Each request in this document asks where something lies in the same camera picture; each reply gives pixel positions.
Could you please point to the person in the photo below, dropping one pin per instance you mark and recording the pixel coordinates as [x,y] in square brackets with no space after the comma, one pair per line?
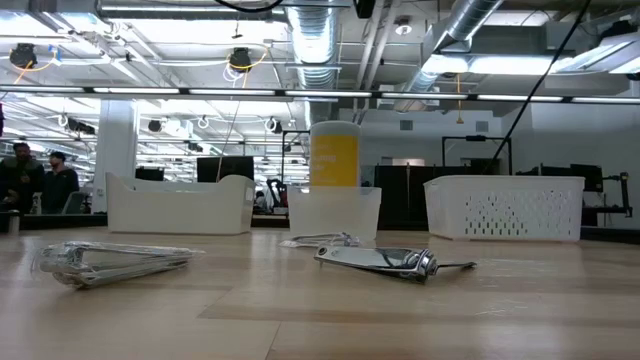
[60,187]
[22,180]

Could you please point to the long horizontal light bar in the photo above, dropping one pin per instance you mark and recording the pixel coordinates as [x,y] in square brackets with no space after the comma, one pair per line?
[225,92]

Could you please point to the silver nail clipper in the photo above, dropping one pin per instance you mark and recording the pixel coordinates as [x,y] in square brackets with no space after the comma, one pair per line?
[380,260]
[325,240]
[100,265]

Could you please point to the white perforated plastic basket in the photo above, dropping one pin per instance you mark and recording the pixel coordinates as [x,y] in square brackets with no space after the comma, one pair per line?
[450,210]

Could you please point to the white building column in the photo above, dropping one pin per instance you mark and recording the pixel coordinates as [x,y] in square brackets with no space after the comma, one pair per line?
[117,150]

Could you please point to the black background screen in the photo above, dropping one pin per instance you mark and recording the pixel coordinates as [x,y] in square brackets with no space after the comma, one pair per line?
[592,172]

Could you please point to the black ceiling camera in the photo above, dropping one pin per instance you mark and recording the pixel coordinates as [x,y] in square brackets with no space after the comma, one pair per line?
[241,60]
[23,55]

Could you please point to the black background frame stand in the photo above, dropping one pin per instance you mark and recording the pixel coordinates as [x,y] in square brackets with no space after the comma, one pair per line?
[475,138]

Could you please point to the clear plastic bin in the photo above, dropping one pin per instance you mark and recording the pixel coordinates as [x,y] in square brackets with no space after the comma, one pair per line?
[335,212]

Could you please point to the black cabinet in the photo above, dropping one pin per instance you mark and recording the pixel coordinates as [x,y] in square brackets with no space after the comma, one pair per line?
[400,195]

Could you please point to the yellow canister with white lid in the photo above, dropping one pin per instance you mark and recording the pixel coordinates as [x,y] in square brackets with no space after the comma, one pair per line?
[335,160]

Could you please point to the black background robot arm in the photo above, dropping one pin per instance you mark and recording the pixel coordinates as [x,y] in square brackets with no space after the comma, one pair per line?
[277,192]

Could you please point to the black background equipment stand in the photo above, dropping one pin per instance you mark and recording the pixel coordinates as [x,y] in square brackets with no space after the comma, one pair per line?
[623,192]

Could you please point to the small black monitor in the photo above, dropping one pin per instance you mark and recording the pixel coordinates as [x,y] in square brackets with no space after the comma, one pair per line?
[149,174]

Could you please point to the white solid plastic bin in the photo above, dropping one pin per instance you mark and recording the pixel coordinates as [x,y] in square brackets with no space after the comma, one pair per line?
[175,210]

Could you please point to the large black monitor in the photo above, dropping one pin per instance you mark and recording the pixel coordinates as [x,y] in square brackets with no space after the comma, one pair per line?
[225,169]

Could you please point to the silver ventilation duct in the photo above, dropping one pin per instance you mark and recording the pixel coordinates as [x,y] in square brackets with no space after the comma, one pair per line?
[470,15]
[315,50]

